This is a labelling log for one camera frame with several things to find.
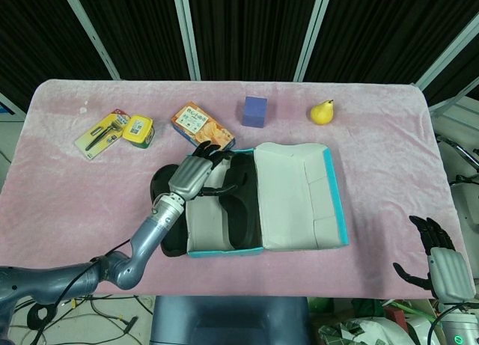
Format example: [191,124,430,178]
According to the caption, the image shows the left silver and black robot hand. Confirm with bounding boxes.
[168,141,237,202]

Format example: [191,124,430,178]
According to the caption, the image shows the right silver and black robot hand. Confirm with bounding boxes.
[392,215,475,304]

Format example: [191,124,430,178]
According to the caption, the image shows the black rubber slipper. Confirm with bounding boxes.
[220,153,263,248]
[149,164,189,257]

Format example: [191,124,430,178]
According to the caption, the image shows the orange snack box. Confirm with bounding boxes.
[171,100,237,151]

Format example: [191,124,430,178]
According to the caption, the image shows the teal cardboard shoe box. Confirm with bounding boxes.
[186,141,351,258]

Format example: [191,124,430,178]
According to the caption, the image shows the green tub with yellow lid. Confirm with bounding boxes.
[121,115,156,150]

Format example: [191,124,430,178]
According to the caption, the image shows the purple cube block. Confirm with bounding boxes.
[241,95,269,129]

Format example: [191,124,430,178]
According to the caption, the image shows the razor in yellow blister pack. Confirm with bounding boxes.
[73,108,132,161]

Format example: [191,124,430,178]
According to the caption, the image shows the green and white clutter pile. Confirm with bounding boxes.
[317,298,442,345]

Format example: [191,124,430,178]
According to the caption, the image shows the yellow pear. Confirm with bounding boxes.
[310,99,335,126]

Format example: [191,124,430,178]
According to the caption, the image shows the dark blue robot torso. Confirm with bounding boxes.
[149,295,311,345]

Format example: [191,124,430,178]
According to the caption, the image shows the pink plush table cloth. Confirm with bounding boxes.
[0,78,479,298]

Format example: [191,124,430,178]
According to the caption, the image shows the black pleated curtain panel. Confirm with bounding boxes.
[0,0,113,112]
[73,0,192,80]
[190,0,319,81]
[305,0,479,86]

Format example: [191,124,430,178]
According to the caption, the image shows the pale metal frame post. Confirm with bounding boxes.
[171,0,202,80]
[293,0,334,82]
[59,0,121,80]
[415,11,479,92]

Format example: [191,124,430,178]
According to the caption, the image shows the black arm cable with plug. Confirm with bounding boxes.
[7,239,132,342]

